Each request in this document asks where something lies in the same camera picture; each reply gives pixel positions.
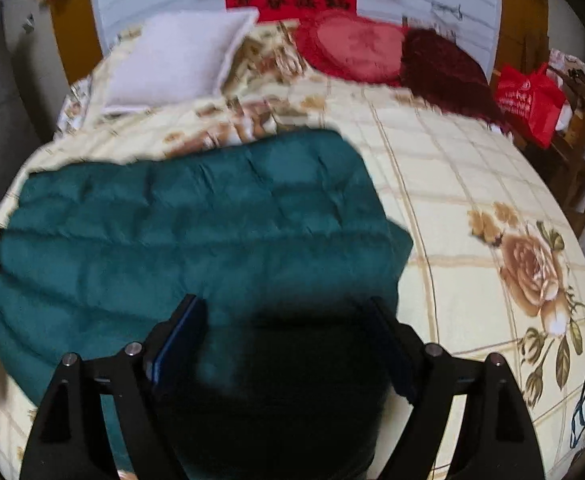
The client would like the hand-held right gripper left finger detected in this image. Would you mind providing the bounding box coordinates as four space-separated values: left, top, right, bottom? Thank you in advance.
20 294 208 480

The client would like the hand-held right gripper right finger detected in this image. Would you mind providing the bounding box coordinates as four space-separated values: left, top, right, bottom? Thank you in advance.
370 297 546 480

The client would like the green puffer jacket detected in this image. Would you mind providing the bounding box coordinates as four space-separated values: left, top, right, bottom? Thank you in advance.
0 129 414 480

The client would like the floral checked bed sheet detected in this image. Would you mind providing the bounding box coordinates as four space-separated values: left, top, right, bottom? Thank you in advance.
0 20 585 480

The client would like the wooden chair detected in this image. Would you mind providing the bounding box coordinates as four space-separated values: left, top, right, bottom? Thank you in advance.
490 47 585 238

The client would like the red plastic bag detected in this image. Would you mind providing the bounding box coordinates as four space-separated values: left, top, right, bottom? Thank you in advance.
495 62 566 148

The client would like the dark red fringed cushion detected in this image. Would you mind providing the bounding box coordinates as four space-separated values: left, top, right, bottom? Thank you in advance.
400 27 511 133

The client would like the white square pillow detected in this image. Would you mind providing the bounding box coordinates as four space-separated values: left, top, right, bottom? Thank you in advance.
100 8 259 115

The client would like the red heart-shaped cushion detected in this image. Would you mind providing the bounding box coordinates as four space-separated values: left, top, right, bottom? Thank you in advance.
295 11 411 83

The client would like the white slatted headboard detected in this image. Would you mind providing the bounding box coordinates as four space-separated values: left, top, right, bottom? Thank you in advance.
86 0 503 61

